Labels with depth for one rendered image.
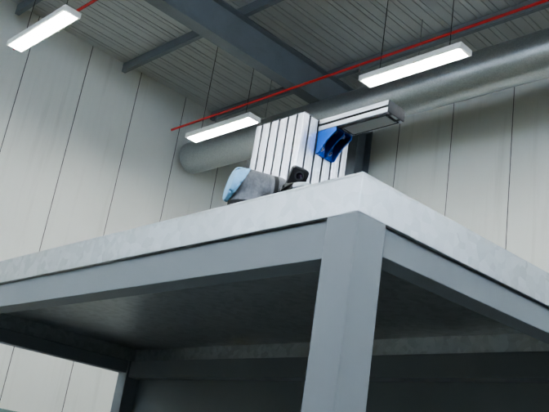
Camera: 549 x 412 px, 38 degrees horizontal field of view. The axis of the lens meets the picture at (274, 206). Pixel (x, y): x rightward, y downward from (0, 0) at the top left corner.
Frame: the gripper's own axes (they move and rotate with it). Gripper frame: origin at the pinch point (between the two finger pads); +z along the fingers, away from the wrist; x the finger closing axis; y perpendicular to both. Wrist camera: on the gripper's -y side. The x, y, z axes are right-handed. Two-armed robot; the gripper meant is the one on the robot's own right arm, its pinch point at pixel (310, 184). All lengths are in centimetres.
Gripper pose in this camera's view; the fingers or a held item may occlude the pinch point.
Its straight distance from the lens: 190.5
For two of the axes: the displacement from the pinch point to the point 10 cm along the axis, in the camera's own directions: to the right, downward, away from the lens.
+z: 3.2, -2.7, -9.1
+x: -9.0, -3.7, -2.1
